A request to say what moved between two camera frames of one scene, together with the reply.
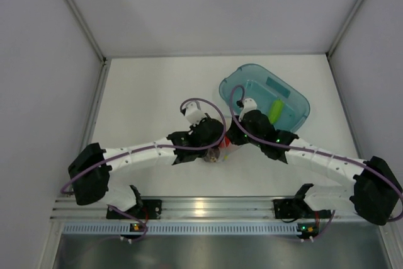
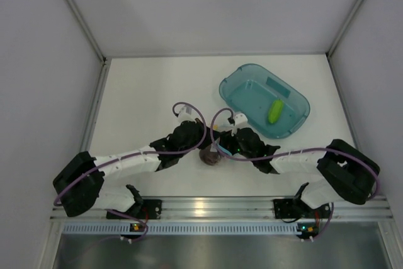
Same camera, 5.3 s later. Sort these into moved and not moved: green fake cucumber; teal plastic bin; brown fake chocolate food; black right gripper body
Moved: black right gripper body
Not moved: teal plastic bin; green fake cucumber; brown fake chocolate food
